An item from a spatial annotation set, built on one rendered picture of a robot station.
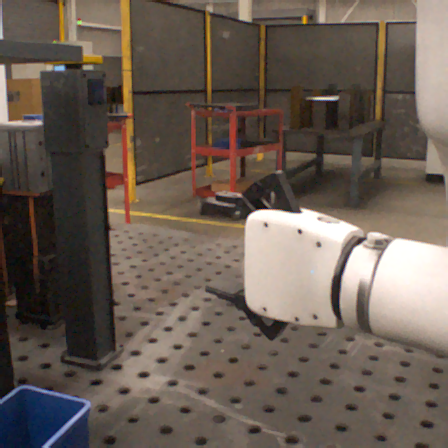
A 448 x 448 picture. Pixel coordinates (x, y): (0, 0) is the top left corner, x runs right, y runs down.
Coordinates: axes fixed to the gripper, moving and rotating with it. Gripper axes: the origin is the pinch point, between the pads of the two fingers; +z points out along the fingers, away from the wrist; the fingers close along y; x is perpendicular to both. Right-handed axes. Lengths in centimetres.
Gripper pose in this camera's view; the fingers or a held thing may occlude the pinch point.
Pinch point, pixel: (219, 245)
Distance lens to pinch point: 55.5
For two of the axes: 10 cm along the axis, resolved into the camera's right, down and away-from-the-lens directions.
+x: 6.3, -2.2, 7.4
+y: 0.1, 9.6, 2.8
